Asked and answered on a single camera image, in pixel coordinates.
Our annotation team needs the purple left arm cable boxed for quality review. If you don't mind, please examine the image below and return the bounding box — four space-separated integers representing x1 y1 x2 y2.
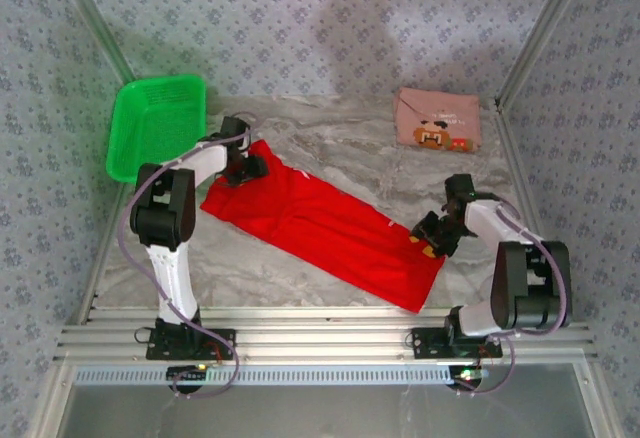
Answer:
122 110 261 339

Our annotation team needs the left controller board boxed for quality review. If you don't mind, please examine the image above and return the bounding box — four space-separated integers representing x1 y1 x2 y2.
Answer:
167 365 209 385

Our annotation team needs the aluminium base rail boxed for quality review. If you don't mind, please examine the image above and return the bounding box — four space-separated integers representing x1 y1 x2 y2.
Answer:
52 305 599 364

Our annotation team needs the shiny metal sheet panel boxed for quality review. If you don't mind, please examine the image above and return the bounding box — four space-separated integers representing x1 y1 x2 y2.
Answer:
54 383 596 438

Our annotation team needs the green plastic basket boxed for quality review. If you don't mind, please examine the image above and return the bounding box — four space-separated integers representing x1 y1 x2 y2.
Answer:
105 74 207 185

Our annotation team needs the right controller board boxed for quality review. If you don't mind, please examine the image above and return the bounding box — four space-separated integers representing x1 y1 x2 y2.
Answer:
452 366 489 389

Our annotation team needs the grey slotted cable duct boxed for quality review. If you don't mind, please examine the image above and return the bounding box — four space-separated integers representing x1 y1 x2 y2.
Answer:
74 363 481 388

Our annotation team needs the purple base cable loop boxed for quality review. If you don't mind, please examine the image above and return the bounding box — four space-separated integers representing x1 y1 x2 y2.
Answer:
169 341 242 400
457 335 517 397

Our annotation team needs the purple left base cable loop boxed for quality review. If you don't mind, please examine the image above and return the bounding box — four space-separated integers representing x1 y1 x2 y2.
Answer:
169 341 242 400

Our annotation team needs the red t-shirt with bear print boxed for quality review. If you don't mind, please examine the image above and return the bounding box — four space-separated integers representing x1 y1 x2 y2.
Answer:
199 139 445 314

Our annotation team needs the aluminium frame post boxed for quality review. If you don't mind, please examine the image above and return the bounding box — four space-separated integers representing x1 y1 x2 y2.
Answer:
494 0 595 105

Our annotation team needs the folded pink t-shirt pixel print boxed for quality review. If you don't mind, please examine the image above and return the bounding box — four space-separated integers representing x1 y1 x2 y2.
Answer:
392 86 482 153

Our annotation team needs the controller board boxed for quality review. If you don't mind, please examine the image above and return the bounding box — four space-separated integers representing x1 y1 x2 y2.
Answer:
167 365 209 385
452 366 489 389

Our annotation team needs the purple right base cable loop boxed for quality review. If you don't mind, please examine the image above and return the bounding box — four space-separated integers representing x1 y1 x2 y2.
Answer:
457 335 517 397

